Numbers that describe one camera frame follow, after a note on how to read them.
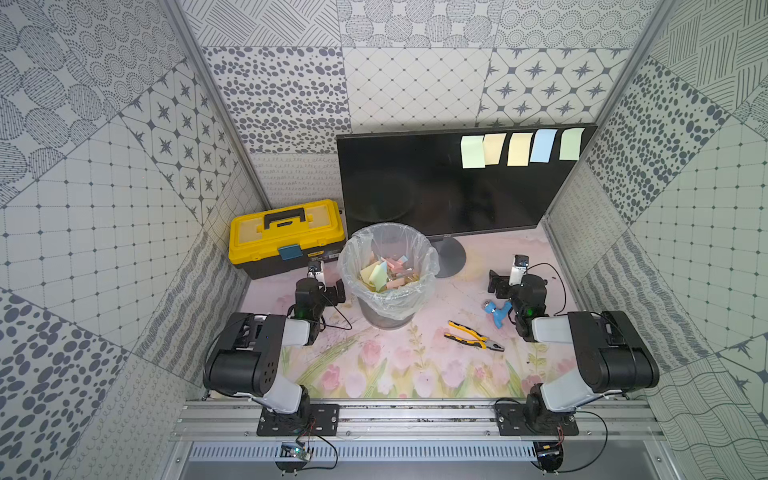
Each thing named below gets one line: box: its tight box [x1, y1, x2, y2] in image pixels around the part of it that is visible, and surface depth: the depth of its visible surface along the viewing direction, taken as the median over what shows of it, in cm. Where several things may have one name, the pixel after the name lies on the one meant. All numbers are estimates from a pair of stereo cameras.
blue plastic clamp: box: [484, 301, 513, 329], surface depth 93 cm
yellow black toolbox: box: [228, 200, 347, 280], surface depth 95 cm
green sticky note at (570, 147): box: [559, 128, 586, 161], surface depth 70 cm
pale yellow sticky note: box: [483, 133, 507, 166], surface depth 67 cm
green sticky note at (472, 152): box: [461, 135, 486, 169], surface depth 66 cm
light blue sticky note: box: [530, 129, 558, 163], surface depth 69 cm
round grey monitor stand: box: [431, 237, 467, 278], surface depth 110 cm
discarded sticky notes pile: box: [359, 255, 420, 293], surface depth 85 cm
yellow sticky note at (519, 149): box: [507, 132, 534, 167], surface depth 69 cm
